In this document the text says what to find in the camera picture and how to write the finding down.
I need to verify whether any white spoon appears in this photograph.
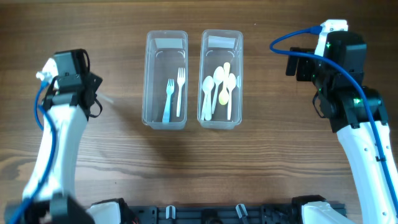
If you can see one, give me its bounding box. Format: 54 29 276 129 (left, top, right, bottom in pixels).
200 94 207 121
227 73 236 120
202 76 214 121
212 66 224 113

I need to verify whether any left blue cable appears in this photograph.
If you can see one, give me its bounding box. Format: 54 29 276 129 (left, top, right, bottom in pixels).
7 81 58 224

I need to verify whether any yellow plastic spoon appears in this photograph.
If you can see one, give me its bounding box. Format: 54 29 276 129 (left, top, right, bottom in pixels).
218 62 231 105

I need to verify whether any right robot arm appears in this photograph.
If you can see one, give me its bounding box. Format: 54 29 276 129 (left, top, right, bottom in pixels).
279 27 397 223

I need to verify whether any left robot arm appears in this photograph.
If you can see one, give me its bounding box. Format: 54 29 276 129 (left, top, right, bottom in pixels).
4 49 129 223

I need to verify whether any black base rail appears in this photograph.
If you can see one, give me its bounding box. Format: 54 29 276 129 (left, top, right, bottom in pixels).
129 203 303 224

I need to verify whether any left clear plastic container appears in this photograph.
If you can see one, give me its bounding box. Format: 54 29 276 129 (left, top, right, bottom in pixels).
142 30 188 130

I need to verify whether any light blue plastic fork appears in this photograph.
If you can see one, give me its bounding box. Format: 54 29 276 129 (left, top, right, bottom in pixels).
162 79 175 123

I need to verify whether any right clear plastic container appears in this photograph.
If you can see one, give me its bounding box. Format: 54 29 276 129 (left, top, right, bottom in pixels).
197 29 243 129

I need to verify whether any white fork straight handle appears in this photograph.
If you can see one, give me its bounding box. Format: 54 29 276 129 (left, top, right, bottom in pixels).
97 93 114 104

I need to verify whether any clear plastic container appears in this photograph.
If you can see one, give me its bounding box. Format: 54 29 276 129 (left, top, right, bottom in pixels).
197 29 243 129
142 30 188 130

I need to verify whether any white fork bent handle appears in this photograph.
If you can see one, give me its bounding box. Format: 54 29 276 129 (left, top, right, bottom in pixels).
177 67 186 117

